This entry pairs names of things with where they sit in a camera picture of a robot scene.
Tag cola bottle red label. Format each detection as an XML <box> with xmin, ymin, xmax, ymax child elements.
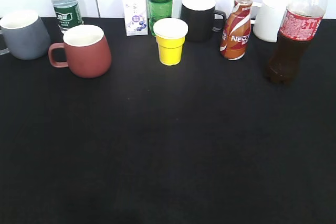
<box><xmin>266</xmin><ymin>0</ymin><xmax>328</xmax><ymax>84</ymax></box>

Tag brown nescafe coffee bottle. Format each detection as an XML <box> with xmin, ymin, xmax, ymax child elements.
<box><xmin>219</xmin><ymin>0</ymin><xmax>253</xmax><ymax>60</ymax></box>

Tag white ceramic mug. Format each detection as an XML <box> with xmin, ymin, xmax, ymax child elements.
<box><xmin>250</xmin><ymin>0</ymin><xmax>287</xmax><ymax>43</ymax></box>

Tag grey ceramic mug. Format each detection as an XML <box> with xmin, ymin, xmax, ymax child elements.
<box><xmin>1</xmin><ymin>9</ymin><xmax>51</xmax><ymax>60</ymax></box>

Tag red ceramic mug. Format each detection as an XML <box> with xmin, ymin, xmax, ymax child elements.
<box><xmin>48</xmin><ymin>25</ymin><xmax>112</xmax><ymax>79</ymax></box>

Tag clear water bottle green label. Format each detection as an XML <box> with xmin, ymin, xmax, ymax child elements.
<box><xmin>51</xmin><ymin>0</ymin><xmax>83</xmax><ymax>34</ymax></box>

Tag white milk carton blueberry print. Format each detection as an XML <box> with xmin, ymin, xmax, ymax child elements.
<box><xmin>122</xmin><ymin>0</ymin><xmax>148</xmax><ymax>36</ymax></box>

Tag black ceramic mug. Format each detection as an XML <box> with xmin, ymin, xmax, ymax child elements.
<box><xmin>180</xmin><ymin>0</ymin><xmax>227</xmax><ymax>42</ymax></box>

